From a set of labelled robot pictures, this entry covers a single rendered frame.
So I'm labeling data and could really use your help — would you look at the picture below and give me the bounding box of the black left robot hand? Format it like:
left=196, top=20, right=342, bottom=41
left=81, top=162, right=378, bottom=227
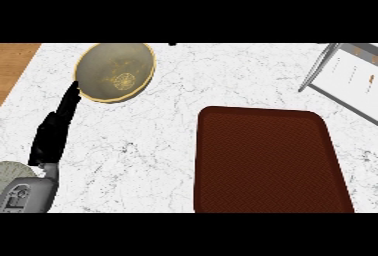
left=26, top=80, right=81, bottom=167

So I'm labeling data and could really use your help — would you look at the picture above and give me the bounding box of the dark red tray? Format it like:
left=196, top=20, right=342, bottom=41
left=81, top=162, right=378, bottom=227
left=193, top=105, right=356, bottom=214

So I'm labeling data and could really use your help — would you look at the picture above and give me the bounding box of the pale grey round plate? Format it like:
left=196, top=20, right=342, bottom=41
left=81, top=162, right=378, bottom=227
left=0, top=160, right=40, bottom=194

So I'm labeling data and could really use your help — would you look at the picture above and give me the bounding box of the grey gold-rimmed plate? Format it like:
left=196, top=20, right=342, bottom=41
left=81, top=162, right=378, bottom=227
left=74, top=43, right=158, bottom=104

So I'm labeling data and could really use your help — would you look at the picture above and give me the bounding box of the white grey-framed appliance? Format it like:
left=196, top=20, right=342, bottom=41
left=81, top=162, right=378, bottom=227
left=297, top=43, right=378, bottom=126

